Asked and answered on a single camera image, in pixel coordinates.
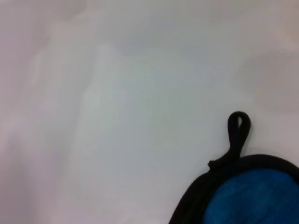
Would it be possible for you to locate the blue rag with black trim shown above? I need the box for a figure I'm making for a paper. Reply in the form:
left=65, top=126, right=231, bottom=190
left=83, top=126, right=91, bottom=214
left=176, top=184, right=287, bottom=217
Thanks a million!
left=168, top=111, right=299, bottom=224

